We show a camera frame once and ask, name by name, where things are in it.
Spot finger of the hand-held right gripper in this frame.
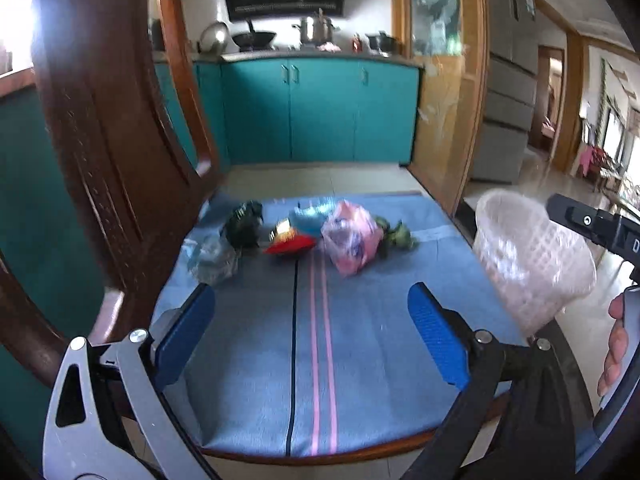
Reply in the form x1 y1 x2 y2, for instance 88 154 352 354
546 194 623 257

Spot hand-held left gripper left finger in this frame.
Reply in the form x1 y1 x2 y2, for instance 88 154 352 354
42 282 221 480

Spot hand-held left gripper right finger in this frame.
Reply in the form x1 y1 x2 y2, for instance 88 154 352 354
400 282 598 480

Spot white plastic basket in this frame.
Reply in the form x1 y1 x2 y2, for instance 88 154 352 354
472 189 598 338

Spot person's right hand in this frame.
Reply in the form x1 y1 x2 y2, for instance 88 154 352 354
597 292 632 398

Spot pink hanging cloth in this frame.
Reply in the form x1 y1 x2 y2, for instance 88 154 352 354
579 145 607 179

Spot blue striped seat cushion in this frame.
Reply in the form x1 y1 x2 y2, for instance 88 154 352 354
150 192 526 458

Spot clear crumpled plastic wrapper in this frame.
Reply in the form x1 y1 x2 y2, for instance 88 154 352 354
182 234 240 283

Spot green crumpled wrapper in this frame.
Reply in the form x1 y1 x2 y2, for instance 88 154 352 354
375 216 420 252

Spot black plastic bag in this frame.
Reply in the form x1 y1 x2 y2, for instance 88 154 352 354
223 200 265 248

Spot person's blue trousers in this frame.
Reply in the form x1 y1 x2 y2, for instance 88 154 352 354
574 432 602 473

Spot pink plastic bag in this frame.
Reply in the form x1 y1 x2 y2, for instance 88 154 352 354
321 201 383 277

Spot red snack wrapper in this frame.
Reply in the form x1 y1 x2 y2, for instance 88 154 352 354
264 220 317 257

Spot grey refrigerator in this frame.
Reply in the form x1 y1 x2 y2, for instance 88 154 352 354
470 0 541 185

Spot teal side cabinet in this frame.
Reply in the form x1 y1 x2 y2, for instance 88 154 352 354
0 80 108 461

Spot light blue plastic bag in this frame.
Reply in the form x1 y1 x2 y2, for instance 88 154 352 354
292 200 337 236

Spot wood-framed glass door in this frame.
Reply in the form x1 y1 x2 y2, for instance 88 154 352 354
391 0 488 216

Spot dark wooden chair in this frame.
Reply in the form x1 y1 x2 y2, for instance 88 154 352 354
0 0 526 461

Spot teal kitchen cabinet with counter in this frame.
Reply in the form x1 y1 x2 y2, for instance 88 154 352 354
155 52 426 166

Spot black casserole pot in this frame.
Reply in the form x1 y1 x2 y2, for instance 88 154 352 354
365 31 399 54

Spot steel mixing bowl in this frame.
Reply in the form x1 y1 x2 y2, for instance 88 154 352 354
200 21 231 53

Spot black wok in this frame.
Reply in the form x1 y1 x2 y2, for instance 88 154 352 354
231 19 277 51

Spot steel cooking pot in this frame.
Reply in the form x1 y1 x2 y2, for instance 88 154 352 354
292 8 341 45

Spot green wall garland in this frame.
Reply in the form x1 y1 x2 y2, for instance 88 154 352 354
597 57 614 131

